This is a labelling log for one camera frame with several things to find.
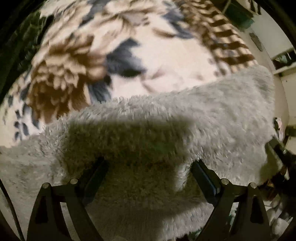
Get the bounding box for grey fluffy fleece pants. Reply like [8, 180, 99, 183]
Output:
[1, 65, 278, 240]

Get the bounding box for dark green folded garment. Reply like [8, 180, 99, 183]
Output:
[1, 11, 54, 95]

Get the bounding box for floral cream brown blanket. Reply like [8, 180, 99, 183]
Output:
[1, 1, 257, 148]

